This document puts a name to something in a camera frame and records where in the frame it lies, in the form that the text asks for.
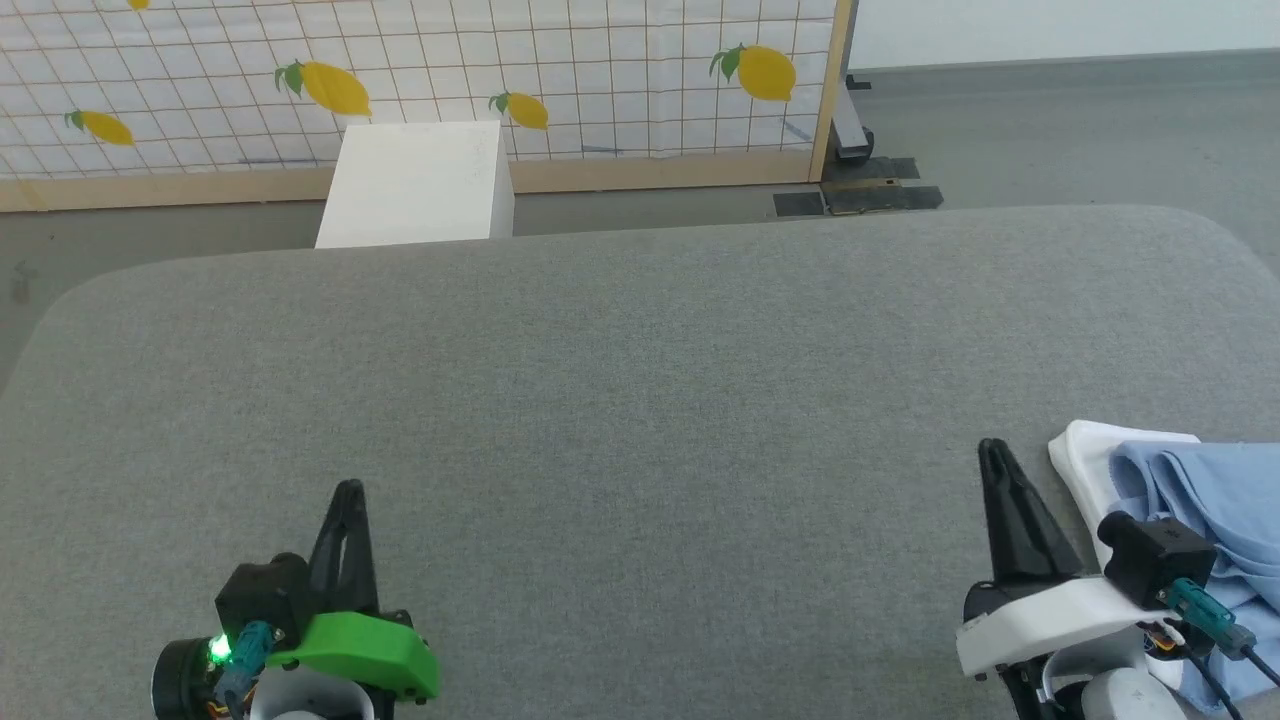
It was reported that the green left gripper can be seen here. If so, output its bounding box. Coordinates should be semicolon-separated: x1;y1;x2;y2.
150;478;443;720

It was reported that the white box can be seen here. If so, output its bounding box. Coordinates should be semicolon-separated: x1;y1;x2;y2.
315;120;516;249

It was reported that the grey metal panel stand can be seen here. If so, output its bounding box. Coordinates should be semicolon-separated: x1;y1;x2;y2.
828;0;876;163

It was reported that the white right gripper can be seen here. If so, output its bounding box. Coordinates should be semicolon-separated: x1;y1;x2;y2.
953;437;1186;720

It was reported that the black stand base plate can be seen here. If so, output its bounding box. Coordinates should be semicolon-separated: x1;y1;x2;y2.
773;157;944;218

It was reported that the light blue polo shirt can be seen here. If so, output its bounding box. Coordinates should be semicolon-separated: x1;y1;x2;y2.
1048;420;1280;716

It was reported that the lemon print grid panel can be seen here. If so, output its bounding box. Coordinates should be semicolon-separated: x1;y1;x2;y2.
0;0;856;213

